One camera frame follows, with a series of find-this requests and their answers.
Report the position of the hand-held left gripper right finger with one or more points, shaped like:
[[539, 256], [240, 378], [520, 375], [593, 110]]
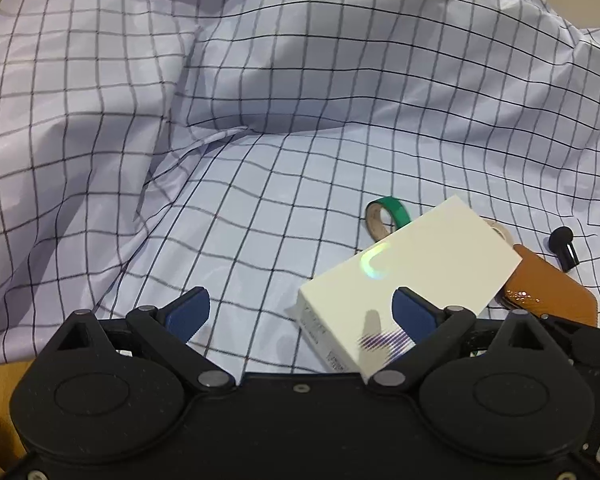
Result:
[[412, 317]]

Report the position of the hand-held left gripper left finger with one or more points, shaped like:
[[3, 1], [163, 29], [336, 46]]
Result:
[[187, 312]]

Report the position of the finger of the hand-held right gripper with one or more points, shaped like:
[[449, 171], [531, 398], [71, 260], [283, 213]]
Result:
[[590, 345]]

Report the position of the white cardboard box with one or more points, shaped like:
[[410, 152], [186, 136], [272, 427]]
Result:
[[420, 255]]

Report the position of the brown leather wallet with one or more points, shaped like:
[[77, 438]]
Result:
[[545, 285]]

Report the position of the black microphone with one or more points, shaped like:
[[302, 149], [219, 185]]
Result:
[[565, 247]]

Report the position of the green tape roll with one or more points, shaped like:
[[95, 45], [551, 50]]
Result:
[[397, 210]]

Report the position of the checked white bedsheet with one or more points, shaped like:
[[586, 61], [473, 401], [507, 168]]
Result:
[[230, 135]]

